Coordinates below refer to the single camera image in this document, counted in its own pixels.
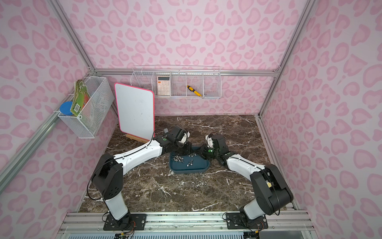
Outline blue round lid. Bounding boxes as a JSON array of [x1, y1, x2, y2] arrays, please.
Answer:
[[59, 101, 74, 116]]

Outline teal plastic storage box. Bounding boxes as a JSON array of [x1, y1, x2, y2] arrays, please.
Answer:
[[169, 145, 210, 174]]

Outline pink framed whiteboard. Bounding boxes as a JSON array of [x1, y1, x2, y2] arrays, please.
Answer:
[[114, 83, 155, 141]]

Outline row of table wing nuts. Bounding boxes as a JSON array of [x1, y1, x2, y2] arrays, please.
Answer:
[[191, 181, 209, 187]]

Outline white wire wall shelf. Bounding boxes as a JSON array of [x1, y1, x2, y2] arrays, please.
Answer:
[[129, 67, 222, 99]]

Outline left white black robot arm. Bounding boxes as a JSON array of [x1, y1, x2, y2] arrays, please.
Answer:
[[89, 132, 192, 224]]

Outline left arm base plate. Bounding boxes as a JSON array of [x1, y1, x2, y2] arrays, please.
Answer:
[[103, 213, 147, 232]]

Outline white mesh wall basket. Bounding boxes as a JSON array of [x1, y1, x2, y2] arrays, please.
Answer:
[[58, 76, 114, 138]]

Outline green paper cards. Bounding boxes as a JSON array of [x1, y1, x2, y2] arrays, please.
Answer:
[[70, 80, 90, 117]]

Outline pile of silver wing nuts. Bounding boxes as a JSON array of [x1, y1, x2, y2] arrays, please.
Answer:
[[173, 153, 197, 167]]

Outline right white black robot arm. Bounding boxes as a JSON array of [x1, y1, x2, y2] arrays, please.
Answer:
[[200, 133, 294, 220]]

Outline white pink calculator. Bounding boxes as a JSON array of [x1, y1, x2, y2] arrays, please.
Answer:
[[157, 76, 171, 96]]

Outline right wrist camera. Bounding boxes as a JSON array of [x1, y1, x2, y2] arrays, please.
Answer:
[[206, 133, 214, 148]]

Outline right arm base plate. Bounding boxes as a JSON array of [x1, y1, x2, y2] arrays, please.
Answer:
[[222, 212, 269, 231]]

